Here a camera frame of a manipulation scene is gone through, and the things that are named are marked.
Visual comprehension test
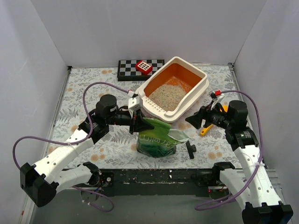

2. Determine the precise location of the yellow plastic scoop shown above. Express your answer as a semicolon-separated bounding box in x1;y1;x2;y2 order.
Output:
200;105;228;136

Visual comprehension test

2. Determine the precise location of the green litter bag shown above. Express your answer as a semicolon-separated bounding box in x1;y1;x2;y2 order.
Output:
136;118;189;158

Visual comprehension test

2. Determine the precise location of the black bag clip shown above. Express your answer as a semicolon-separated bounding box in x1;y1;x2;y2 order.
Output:
186;141;197;159

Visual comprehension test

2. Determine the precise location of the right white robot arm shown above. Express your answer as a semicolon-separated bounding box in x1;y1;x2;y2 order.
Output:
185;100;293;224

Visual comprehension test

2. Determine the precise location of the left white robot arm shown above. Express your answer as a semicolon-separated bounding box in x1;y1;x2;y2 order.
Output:
20;94;154;207

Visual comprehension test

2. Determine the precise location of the cat litter pile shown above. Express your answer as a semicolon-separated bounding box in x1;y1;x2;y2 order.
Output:
149;84;186;112

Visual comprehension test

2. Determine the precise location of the white orange litter box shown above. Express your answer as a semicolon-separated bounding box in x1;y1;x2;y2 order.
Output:
136;56;209;123

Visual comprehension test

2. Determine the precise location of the black white checkerboard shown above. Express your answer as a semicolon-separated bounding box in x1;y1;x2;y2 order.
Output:
117;59;165;81

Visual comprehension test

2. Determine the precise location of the red white grid block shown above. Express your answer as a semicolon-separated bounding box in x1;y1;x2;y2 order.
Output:
135;60;153;75

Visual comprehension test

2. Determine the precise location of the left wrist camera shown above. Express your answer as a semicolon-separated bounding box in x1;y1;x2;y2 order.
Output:
128;96;142;117

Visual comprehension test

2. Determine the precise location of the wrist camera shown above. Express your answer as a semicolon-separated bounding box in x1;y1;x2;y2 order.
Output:
209;90;224;109
128;96;142;117

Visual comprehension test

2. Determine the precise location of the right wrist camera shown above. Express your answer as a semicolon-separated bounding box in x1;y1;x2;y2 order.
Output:
209;90;224;109

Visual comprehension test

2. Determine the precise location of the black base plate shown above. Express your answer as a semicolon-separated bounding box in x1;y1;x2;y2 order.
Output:
74;168;231;196

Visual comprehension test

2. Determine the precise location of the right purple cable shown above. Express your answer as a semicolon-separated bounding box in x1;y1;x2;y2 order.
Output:
195;90;263;210

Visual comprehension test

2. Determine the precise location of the purple cable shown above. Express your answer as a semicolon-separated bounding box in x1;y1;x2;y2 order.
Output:
195;90;263;210
13;82;138;212

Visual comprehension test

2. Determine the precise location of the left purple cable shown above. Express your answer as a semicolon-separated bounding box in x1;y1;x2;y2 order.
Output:
13;82;138;212

